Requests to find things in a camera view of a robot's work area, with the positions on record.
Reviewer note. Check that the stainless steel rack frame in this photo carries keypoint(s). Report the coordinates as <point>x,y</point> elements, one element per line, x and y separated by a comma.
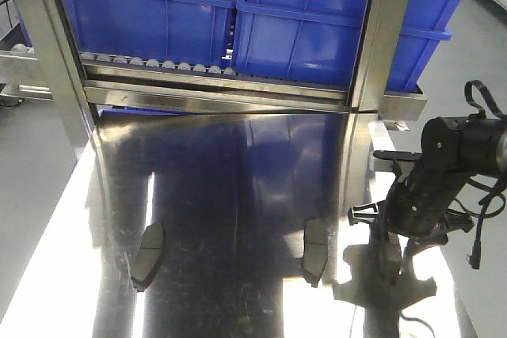
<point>55,68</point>

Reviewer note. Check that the left blue plastic bin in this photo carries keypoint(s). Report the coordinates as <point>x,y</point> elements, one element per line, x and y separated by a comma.
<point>192,31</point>

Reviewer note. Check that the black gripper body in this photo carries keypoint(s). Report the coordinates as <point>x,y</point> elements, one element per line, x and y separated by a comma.
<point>416,207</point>

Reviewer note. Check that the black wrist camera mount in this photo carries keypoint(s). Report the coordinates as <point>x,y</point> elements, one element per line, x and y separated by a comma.
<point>400,163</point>

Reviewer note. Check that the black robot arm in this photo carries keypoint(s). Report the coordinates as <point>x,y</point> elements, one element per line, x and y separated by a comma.
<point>453,150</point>

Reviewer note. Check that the brake pad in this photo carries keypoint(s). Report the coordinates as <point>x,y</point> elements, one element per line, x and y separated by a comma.
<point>148,259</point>
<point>315,251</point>
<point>391,258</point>

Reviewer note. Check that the blue plastic bin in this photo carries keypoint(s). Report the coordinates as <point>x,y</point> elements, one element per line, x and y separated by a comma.
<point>192,31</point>
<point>317,40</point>

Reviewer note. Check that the right blue plastic bin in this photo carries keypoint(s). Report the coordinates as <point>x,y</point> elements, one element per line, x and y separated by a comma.
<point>317,40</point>

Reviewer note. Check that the roller conveyor track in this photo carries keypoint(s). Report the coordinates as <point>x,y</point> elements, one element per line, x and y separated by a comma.
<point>168,64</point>

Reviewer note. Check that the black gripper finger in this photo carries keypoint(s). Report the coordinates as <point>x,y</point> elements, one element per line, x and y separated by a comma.
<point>369,213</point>
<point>456,220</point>

